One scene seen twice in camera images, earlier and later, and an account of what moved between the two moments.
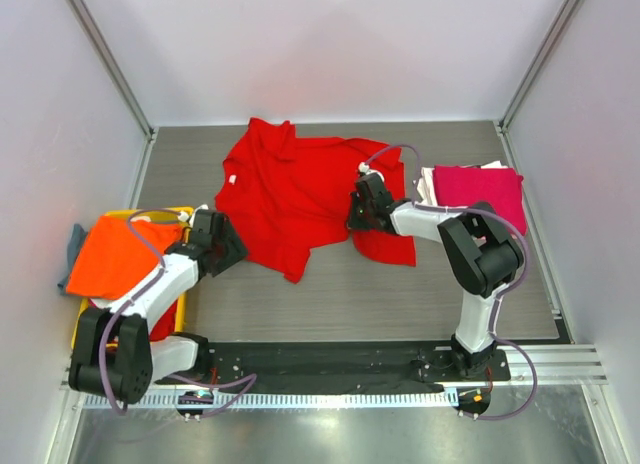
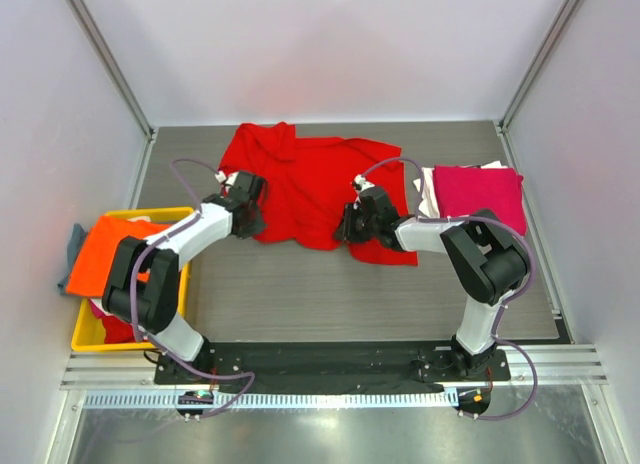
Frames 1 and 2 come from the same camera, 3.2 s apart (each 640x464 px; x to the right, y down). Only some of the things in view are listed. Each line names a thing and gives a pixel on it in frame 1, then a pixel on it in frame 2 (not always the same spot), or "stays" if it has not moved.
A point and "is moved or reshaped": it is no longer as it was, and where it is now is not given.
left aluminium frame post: (107, 56) stays
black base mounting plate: (334, 368) stays
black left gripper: (236, 250) to (255, 229)
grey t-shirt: (76, 238) stays
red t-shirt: (287, 195) is moved or reshaped
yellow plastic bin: (178, 216) stays
